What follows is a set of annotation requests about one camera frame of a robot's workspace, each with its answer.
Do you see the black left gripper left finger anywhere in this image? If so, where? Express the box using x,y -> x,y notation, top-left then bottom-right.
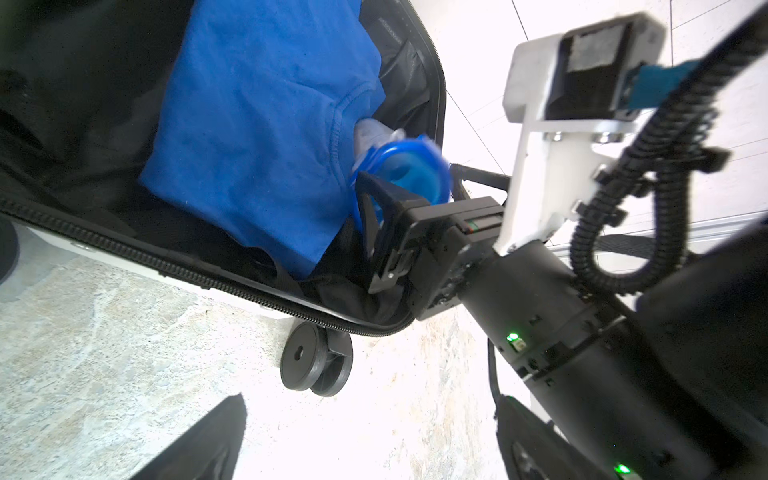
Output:
131,394 -> 247,480

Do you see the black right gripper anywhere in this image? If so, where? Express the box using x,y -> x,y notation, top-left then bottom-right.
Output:
355,164 -> 511,320

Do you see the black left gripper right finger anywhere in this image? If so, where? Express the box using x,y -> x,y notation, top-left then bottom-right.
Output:
496,395 -> 600,479

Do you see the clear container blue lid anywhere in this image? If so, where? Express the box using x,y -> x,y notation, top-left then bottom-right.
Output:
349,118 -> 451,205

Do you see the blue t-shirt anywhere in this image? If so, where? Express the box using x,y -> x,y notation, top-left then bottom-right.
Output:
139,1 -> 385,279

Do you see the white black suitcase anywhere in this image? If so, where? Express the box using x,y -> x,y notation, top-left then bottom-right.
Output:
0,0 -> 448,398

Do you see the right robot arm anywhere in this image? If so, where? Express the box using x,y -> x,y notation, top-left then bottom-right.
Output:
355,173 -> 767,479

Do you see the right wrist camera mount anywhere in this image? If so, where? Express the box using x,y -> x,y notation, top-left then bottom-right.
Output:
494,12 -> 693,256

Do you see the right black corrugated cable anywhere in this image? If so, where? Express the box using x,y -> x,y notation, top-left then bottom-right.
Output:
569,2 -> 768,295

